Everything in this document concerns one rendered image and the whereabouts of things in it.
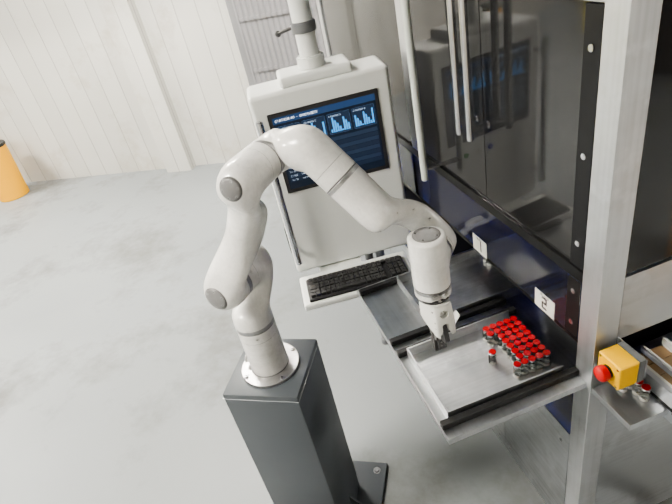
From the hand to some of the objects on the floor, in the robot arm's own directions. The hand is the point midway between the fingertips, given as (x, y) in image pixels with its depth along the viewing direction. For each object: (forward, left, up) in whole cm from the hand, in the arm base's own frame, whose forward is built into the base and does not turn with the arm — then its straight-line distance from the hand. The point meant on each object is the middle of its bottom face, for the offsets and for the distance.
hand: (439, 341), depth 128 cm
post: (+38, +11, -110) cm, 117 cm away
